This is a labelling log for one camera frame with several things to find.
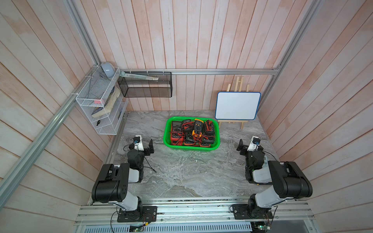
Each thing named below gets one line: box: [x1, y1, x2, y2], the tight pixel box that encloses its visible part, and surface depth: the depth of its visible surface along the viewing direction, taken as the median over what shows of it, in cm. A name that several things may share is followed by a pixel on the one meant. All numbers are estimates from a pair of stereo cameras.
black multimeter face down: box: [203, 119, 215, 136], surface depth 95 cm
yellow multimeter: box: [191, 118, 205, 138], surface depth 98 cm
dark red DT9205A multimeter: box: [170, 120, 185, 146], surface depth 95 cm
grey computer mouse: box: [100, 62, 116, 78], surface depth 84 cm
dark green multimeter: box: [200, 135, 215, 148], surface depth 95 cm
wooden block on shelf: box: [91, 86, 121, 118], surface depth 83 cm
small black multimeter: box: [181, 118, 194, 134], surface depth 97 cm
